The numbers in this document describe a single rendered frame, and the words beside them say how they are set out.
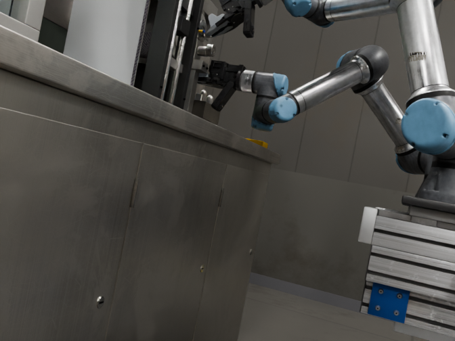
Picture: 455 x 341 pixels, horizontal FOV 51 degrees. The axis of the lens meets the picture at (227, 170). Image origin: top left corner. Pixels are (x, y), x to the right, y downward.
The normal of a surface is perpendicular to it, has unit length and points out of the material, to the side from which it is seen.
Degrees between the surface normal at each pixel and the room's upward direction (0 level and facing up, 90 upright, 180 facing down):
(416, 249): 90
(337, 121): 90
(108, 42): 90
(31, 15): 90
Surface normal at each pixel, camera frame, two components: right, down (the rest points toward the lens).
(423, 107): -0.73, -0.02
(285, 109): 0.29, 0.04
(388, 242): -0.34, -0.07
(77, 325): 0.93, 0.18
